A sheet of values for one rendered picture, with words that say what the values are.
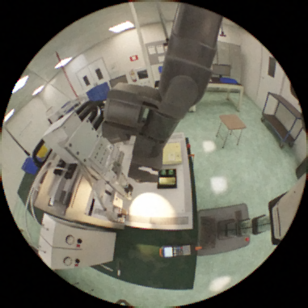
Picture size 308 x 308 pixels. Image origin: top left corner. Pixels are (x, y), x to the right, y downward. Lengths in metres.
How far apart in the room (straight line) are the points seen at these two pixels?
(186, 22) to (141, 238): 0.83
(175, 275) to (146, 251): 0.24
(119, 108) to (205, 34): 0.15
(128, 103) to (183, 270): 0.79
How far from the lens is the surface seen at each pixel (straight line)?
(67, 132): 0.32
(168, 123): 0.17
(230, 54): 4.52
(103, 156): 0.39
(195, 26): 0.15
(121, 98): 0.17
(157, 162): 0.23
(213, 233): 1.26
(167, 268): 0.77
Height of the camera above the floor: 1.47
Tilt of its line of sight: 49 degrees down
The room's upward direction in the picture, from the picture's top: 19 degrees counter-clockwise
